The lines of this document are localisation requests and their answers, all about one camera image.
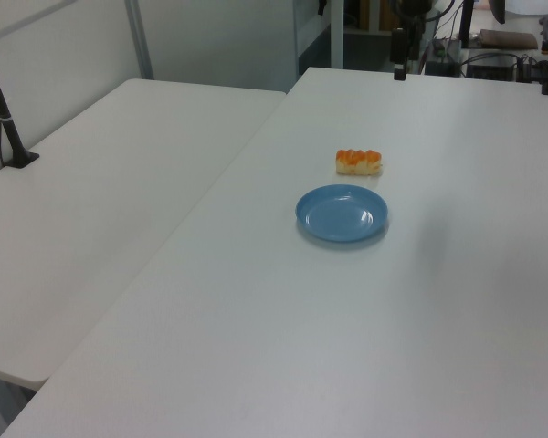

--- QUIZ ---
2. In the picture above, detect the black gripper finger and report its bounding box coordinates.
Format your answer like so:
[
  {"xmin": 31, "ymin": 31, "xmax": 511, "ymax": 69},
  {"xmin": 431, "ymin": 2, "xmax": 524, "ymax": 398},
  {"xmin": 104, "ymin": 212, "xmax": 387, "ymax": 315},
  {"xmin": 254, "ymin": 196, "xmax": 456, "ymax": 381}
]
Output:
[
  {"xmin": 390, "ymin": 27, "xmax": 408, "ymax": 83},
  {"xmin": 407, "ymin": 20, "xmax": 425, "ymax": 75}
]

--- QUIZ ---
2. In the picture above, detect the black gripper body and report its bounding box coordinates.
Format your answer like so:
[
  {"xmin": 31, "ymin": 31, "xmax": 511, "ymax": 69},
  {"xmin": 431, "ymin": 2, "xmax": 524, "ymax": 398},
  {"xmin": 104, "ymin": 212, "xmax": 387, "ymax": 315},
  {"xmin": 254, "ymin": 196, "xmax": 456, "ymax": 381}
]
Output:
[{"xmin": 390, "ymin": 0, "xmax": 434, "ymax": 29}]

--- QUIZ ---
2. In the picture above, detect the orange glazed bread roll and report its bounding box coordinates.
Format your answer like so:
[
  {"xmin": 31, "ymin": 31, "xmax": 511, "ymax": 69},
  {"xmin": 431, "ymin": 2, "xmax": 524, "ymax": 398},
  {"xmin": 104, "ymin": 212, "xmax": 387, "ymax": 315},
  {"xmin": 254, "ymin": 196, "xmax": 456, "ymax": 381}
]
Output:
[{"xmin": 335, "ymin": 148, "xmax": 385, "ymax": 176}]

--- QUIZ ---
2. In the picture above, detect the blue plastic plate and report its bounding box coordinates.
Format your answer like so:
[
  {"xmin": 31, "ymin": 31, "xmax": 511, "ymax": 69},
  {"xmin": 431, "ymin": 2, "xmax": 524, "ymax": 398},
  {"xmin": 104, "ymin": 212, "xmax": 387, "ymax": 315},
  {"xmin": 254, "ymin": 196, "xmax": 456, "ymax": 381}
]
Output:
[{"xmin": 294, "ymin": 183, "xmax": 390, "ymax": 244}]

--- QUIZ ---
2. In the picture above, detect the wooden cabinet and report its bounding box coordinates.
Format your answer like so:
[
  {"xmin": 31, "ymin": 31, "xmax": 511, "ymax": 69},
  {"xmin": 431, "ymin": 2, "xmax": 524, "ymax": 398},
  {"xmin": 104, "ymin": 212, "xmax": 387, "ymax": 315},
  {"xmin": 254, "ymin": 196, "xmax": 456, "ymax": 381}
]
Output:
[{"xmin": 359, "ymin": 0, "xmax": 394, "ymax": 34}]

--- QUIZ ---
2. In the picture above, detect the black vertical pole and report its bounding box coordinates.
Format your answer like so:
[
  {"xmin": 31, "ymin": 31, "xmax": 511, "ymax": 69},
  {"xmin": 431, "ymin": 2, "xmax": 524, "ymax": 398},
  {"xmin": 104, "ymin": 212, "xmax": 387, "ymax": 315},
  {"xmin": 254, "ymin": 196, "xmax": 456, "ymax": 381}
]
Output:
[{"xmin": 458, "ymin": 0, "xmax": 476, "ymax": 49}]

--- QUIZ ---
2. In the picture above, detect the black electronics box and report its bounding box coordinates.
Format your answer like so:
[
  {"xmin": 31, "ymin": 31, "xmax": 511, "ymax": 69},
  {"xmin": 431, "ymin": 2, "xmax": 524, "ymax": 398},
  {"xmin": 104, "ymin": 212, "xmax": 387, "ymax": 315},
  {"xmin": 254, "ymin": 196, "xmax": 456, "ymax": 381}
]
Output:
[{"xmin": 465, "ymin": 53, "xmax": 521, "ymax": 82}]

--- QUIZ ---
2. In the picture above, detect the brown flat pad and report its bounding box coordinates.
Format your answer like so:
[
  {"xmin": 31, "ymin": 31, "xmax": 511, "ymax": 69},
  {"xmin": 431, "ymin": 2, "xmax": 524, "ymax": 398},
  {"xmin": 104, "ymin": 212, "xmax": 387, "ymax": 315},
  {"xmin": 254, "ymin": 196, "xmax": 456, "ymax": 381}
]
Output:
[{"xmin": 478, "ymin": 28, "xmax": 540, "ymax": 50}]

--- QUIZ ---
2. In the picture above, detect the white table frame leg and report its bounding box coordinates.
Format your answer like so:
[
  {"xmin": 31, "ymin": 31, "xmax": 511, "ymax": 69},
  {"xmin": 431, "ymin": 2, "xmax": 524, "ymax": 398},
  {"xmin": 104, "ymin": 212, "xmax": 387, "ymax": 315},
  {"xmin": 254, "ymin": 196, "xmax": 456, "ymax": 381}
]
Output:
[{"xmin": 293, "ymin": 0, "xmax": 346, "ymax": 78}]

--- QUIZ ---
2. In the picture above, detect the black camera stand pole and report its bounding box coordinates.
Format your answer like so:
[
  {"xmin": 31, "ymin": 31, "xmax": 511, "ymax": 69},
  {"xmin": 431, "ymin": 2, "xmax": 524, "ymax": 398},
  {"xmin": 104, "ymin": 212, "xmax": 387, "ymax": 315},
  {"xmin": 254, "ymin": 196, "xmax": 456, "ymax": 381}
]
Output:
[{"xmin": 0, "ymin": 35, "xmax": 41, "ymax": 171}]

